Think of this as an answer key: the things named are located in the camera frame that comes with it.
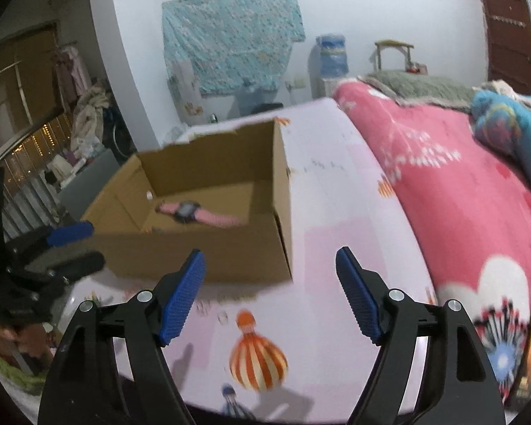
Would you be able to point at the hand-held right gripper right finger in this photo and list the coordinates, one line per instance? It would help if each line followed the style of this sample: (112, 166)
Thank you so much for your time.
(358, 301)

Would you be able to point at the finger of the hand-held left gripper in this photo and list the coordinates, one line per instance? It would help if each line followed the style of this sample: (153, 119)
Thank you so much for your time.
(71, 231)
(75, 265)

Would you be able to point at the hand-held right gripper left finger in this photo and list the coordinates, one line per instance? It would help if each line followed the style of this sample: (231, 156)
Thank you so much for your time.
(181, 296)

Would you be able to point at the brown cardboard box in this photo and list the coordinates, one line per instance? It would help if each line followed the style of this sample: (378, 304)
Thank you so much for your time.
(203, 252)

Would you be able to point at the pile of clothes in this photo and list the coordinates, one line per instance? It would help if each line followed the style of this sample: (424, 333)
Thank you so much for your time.
(88, 119)

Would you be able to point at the pink floral blanket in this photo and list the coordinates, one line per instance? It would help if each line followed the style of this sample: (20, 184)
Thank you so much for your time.
(447, 195)

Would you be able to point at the wooden cabinet with lights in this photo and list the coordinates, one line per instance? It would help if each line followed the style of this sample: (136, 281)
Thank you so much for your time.
(17, 93)

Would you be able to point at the grey fuzzy blanket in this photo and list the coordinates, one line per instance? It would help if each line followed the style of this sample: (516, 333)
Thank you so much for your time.
(420, 88)

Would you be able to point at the blue patterned blanket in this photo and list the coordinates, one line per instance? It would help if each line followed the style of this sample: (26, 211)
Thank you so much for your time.
(509, 128)

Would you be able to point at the blue water bottle dispenser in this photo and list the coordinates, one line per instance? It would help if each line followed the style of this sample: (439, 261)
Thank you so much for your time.
(332, 59)

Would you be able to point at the wooden chair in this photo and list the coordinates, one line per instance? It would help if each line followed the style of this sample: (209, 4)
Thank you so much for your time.
(394, 45)

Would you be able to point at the brown wooden door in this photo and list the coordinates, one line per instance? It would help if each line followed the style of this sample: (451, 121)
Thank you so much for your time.
(506, 31)

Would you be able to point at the white wall socket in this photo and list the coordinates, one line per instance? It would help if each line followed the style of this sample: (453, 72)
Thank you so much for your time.
(297, 83)

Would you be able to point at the teal floral wall cloth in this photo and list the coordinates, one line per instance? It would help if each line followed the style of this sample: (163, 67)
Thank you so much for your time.
(234, 35)

